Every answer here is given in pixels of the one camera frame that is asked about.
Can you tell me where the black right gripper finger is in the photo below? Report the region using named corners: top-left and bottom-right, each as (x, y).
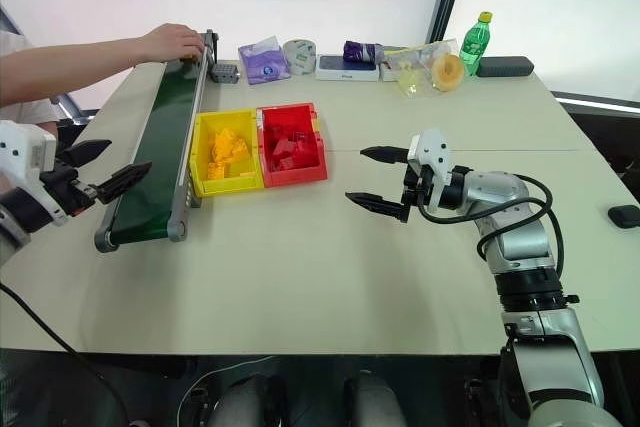
top-left (359, 145), bottom-right (412, 166)
top-left (344, 191), bottom-right (410, 224)

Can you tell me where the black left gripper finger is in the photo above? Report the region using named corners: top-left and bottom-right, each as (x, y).
top-left (58, 138), bottom-right (113, 169)
top-left (96, 161), bottom-right (154, 206)

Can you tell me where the purple tissue pack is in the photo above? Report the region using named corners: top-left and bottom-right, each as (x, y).
top-left (238, 36), bottom-right (293, 86)

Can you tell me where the green conveyor belt grey frame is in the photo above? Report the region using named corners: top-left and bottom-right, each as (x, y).
top-left (93, 29), bottom-right (221, 254)

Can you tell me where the yellow plastic bin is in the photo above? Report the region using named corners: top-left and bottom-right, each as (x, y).
top-left (190, 108), bottom-right (265, 199)

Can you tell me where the thin white cable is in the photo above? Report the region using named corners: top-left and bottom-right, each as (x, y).
top-left (178, 355), bottom-right (277, 427)

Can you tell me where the person's bare hand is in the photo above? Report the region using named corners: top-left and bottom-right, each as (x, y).
top-left (141, 22), bottom-right (207, 63)

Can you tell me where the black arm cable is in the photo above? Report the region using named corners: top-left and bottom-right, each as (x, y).
top-left (416, 173), bottom-right (567, 279)
top-left (0, 282), bottom-right (132, 427)

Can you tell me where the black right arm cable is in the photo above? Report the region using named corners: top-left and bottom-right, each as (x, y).
top-left (416, 173), bottom-right (567, 279)

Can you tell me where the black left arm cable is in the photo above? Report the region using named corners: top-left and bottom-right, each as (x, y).
top-left (0, 282), bottom-right (132, 427)

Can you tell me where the red plastic bin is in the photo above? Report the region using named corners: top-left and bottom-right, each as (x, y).
top-left (255, 102), bottom-right (330, 190)

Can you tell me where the yellow tape roll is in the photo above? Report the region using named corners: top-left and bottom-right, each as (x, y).
top-left (430, 52), bottom-right (466, 94)

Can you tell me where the grey tape roll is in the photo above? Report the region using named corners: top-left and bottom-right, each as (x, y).
top-left (282, 38), bottom-right (319, 77)

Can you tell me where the clear plastic bag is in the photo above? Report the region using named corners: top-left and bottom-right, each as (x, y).
top-left (380, 38), bottom-right (462, 99)

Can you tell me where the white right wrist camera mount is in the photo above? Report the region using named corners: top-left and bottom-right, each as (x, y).
top-left (406, 127), bottom-right (455, 212)

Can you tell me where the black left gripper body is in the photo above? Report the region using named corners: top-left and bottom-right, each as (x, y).
top-left (39, 159), bottom-right (99, 217)

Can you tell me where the small black rounded case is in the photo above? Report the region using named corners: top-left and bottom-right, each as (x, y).
top-left (607, 204), bottom-right (640, 229)

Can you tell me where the green plastic bottle yellow cap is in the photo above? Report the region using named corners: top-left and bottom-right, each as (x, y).
top-left (459, 11), bottom-right (495, 78)

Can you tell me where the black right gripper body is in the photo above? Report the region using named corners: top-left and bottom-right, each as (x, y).
top-left (400, 161), bottom-right (433, 210)

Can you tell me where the white box blue lid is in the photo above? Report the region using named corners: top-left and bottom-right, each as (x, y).
top-left (314, 53), bottom-right (382, 83)

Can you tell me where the dark rounded shape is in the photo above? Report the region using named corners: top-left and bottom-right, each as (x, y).
top-left (342, 369), bottom-right (407, 427)
top-left (208, 370), bottom-right (287, 427)

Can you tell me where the black oblong case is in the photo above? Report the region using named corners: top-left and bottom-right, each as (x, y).
top-left (476, 55), bottom-right (536, 79)

